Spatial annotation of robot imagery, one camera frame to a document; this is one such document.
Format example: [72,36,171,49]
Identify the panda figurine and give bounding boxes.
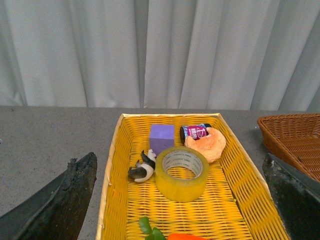
[128,148,157,183]

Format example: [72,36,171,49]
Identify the purple foam block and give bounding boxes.
[149,124,175,156]

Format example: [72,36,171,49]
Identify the yellow tape roll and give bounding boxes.
[155,146,210,203]

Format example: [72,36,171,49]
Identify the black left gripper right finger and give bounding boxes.
[262,153,320,240]

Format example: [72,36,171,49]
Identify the brown wicker basket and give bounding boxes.
[257,113,320,181]

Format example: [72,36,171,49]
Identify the orange carrot toy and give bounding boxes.
[138,216,205,240]

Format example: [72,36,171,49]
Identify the yellow woven basket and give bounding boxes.
[96,113,289,240]

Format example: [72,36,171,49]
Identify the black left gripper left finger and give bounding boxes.
[0,152,98,240]

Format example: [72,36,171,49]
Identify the croissant bread toy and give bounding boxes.
[184,127,227,164]

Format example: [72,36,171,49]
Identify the grey curtain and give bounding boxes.
[0,0,320,112]

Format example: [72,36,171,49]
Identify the purple labelled black can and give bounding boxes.
[179,123,212,144]

